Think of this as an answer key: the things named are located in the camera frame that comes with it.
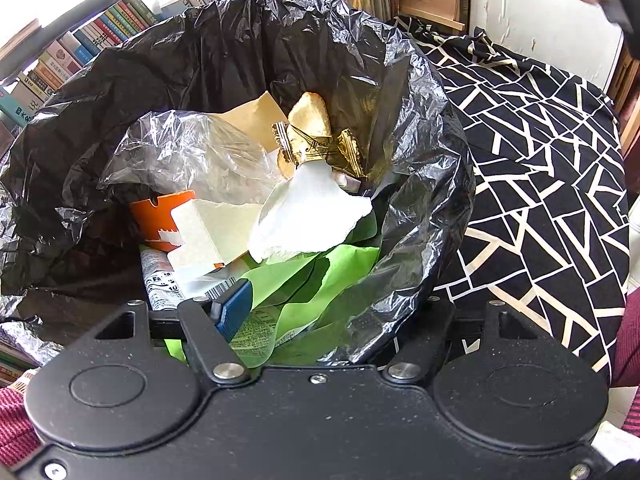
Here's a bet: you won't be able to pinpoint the red striped clothing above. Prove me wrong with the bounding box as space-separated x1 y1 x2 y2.
0 292 640 480

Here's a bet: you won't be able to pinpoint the row of books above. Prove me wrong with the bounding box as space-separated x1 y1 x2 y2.
0 0 401 386

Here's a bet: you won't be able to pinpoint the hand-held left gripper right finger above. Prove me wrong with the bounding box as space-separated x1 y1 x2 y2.
387 296 547 386

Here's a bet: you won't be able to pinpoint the leaning wooden frames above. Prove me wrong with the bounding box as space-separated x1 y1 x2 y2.
607 45 640 161

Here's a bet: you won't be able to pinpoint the green snack bag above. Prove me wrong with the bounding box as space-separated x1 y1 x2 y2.
139 242 383 368

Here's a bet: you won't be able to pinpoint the orange white carton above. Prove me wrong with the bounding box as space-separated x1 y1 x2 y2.
131 190 272 273

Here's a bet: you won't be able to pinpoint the clear plastic bag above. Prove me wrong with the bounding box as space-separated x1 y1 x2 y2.
100 110 282 202

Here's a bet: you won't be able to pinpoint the grey window frame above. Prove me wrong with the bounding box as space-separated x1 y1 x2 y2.
0 0 141 81

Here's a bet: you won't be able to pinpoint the black trash bag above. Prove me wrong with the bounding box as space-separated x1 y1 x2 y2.
0 0 476 366

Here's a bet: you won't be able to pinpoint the brown paper envelope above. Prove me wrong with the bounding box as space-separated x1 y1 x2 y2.
220 91 294 154

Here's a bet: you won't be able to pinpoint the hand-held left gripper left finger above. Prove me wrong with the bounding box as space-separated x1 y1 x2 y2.
95 280 253 386

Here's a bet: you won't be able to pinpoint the black white patterned cloth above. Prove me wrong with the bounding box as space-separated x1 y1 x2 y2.
385 15 631 386

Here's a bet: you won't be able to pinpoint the white paper towel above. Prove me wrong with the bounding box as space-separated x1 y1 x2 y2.
247 162 374 264

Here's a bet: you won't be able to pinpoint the gold foil wrapper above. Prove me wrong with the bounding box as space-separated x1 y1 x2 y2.
272 122 332 177
335 130 369 179

